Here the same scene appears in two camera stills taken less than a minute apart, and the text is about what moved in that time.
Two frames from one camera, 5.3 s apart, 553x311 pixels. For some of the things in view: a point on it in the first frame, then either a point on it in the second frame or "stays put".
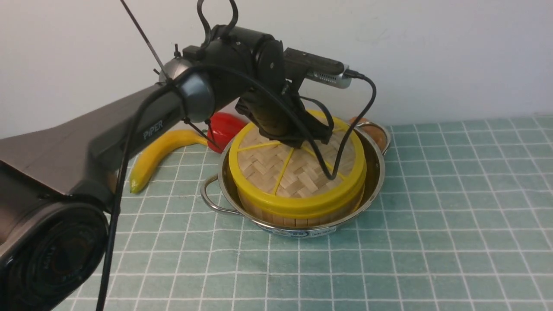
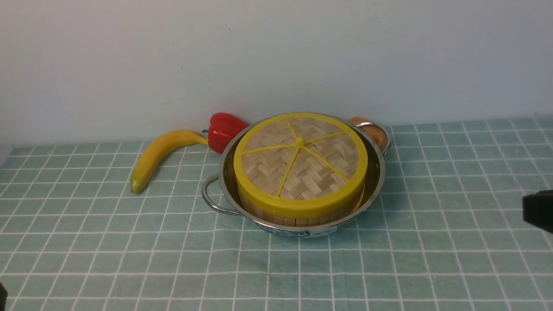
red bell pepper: [223, 128] stays put
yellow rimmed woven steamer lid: [281, 178] stays put
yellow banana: [149, 159] stays put
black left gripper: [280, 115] → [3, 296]
